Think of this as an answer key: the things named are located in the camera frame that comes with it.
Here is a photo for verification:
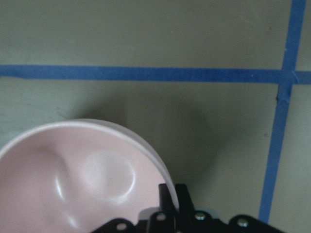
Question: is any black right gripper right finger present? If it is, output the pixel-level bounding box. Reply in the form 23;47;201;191
175;184;194;233

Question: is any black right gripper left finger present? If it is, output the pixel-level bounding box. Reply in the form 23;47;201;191
158;183;177;233

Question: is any pink bowl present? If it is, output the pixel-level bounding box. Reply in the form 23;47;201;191
0;119;179;233

